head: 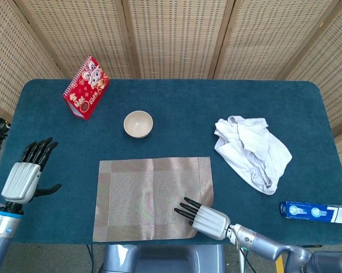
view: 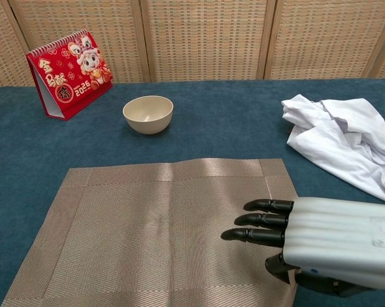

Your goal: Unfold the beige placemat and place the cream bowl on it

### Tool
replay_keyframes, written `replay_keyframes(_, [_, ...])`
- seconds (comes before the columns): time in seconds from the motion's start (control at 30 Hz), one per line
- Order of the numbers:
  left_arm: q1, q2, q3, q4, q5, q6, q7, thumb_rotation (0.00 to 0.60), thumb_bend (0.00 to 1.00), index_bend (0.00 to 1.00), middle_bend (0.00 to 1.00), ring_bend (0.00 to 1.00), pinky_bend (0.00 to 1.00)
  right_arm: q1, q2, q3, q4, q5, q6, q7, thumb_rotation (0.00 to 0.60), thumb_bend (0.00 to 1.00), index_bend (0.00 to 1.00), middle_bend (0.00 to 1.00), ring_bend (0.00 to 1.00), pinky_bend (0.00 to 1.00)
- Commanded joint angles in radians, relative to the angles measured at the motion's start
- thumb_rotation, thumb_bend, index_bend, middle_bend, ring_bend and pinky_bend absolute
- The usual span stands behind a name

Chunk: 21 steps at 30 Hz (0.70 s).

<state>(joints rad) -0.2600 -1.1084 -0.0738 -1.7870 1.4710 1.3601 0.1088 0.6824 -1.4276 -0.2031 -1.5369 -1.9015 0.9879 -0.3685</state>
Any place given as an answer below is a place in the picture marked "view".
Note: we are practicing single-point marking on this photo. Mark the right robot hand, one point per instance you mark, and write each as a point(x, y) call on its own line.
point(336, 236)

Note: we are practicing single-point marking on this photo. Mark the brown woven placemat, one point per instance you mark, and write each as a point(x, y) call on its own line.
point(131, 236)

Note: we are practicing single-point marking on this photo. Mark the beige round bowl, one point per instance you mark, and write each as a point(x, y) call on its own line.
point(147, 123)

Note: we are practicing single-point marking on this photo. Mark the white crumpled cloth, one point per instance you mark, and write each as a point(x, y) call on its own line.
point(339, 150)

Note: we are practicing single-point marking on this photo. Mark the woven wooden folding screen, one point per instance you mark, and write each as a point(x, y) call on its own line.
point(205, 38)

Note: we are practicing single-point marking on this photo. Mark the red desk calendar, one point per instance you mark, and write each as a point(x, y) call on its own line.
point(74, 80)

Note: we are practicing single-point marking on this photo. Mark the teal table cover cloth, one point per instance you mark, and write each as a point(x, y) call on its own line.
point(26, 153)

